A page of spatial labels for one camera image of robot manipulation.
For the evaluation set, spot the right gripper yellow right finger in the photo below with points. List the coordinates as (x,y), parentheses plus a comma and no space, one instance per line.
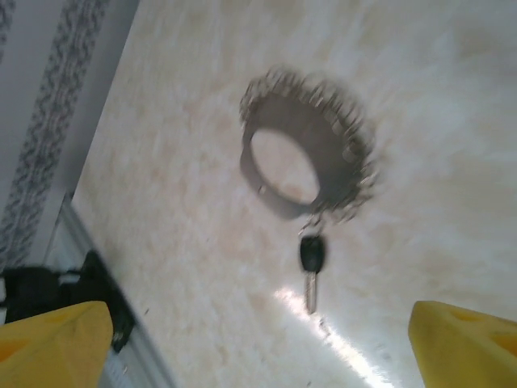
(464,355)

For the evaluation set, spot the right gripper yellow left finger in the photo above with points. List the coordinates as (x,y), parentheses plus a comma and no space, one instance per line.
(48,351)

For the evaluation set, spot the key with black head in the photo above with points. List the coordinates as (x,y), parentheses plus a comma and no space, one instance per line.
(313,254)

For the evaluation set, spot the metal band with key rings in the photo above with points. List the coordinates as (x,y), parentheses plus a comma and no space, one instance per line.
(282,113)

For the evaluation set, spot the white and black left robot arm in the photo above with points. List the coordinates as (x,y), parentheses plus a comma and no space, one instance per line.
(32,291)

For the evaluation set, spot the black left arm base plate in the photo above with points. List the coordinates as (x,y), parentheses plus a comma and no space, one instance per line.
(109,307)

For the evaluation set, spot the aluminium mounting rail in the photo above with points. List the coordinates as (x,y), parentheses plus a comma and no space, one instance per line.
(141,363)

